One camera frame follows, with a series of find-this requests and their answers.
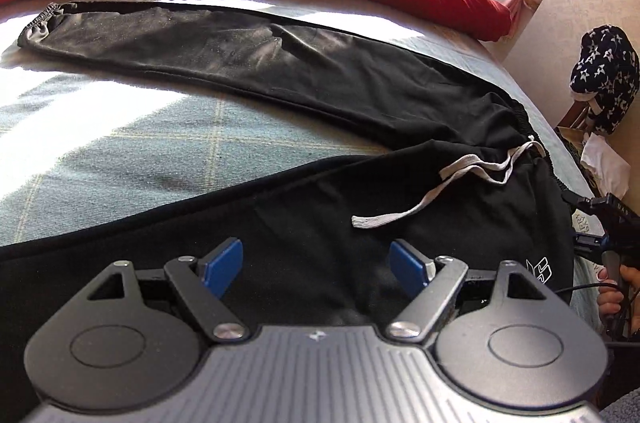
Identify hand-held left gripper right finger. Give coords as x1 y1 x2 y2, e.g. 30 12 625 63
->
387 239 546 338

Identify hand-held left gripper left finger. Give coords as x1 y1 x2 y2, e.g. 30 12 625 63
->
89 238 249 343

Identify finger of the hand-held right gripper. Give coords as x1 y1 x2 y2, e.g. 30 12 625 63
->
562 192 606 215
574 232 608 254

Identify black pants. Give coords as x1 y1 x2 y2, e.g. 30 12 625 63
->
0 0 582 404

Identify person's right hand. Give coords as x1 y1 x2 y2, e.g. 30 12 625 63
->
596 265 640 319

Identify white crumpled cloth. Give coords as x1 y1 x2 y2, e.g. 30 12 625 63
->
580 134 632 200

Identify wooden chair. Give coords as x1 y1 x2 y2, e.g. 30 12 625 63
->
556 100 601 154

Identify dark star-print garment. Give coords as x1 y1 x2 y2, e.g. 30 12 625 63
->
570 24 640 135

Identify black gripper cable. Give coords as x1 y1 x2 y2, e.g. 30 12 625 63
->
550 282 621 299

